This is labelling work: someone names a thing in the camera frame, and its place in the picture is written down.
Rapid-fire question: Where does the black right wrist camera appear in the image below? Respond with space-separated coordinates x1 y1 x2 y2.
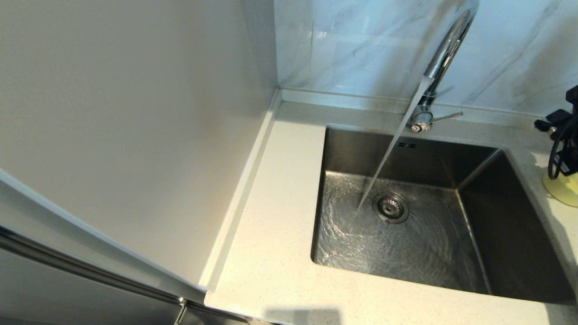
534 109 570 135

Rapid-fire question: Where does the stainless steel under-counter cabinet front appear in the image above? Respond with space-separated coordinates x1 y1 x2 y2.
178 302 249 325

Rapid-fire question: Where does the white refrigerator side panel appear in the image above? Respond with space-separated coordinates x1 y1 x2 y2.
0 0 283 304

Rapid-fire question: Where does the chrome gooseneck faucet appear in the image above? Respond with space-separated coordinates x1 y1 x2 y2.
404 0 480 134

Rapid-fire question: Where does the round metal drain strainer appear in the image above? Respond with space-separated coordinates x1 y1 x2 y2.
373 192 410 224

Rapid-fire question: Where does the stainless steel sink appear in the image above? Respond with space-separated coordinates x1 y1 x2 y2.
311 125 576 305

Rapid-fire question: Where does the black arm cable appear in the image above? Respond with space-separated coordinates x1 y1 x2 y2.
547 118 578 181

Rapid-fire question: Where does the yellow plastic cup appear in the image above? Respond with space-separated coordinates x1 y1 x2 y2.
543 174 578 208

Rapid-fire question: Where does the large stainless steel refrigerator door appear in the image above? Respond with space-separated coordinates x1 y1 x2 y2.
0 228 186 325

